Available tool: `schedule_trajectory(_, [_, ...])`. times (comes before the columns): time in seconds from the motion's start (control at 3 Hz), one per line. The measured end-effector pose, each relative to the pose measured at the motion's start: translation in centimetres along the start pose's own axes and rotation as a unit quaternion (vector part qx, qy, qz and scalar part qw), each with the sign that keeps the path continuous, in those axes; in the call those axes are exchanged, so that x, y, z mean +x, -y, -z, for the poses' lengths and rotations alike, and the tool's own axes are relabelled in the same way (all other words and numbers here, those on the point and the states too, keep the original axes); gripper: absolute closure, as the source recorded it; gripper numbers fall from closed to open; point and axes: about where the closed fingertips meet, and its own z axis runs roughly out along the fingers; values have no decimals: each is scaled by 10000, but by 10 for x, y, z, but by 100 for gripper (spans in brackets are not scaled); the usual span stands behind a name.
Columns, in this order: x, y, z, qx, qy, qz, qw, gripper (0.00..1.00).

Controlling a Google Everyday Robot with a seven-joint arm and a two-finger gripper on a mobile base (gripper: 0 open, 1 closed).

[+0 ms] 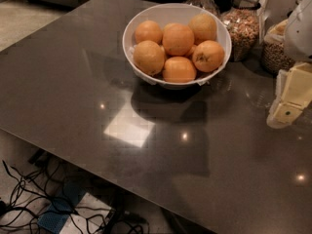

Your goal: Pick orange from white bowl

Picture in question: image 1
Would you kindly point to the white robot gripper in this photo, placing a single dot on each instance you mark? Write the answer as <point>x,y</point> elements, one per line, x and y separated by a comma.
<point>300,33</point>

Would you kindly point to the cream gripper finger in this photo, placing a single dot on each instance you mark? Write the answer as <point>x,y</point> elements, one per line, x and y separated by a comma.
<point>284,113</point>

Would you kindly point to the white bowl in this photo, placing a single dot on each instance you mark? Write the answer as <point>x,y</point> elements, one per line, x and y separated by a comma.
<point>164,14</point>

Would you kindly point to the glass jar of grains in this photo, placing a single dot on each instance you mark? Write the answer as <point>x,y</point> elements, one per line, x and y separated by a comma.
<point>273,58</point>

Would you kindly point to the glass jar of nuts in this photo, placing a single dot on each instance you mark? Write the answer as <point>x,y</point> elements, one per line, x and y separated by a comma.
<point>242,23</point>

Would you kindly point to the orange right with stem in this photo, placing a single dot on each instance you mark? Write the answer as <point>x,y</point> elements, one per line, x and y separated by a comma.
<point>208,56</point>

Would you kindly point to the orange back right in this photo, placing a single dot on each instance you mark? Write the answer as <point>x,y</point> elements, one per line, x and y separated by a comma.
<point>204,28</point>

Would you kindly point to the orange front centre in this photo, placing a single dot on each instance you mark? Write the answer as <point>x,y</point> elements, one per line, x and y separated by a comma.
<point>179,70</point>

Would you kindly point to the orange centre top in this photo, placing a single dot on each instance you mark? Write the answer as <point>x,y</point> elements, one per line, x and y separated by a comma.
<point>178,39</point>

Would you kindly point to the orange front left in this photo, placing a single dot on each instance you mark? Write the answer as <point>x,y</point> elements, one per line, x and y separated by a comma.
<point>149,57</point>

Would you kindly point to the orange back left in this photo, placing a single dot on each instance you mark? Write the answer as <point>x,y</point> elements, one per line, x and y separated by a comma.
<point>148,30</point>

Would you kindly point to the blue box on floor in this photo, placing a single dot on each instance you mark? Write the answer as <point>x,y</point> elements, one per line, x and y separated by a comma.
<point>61,208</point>

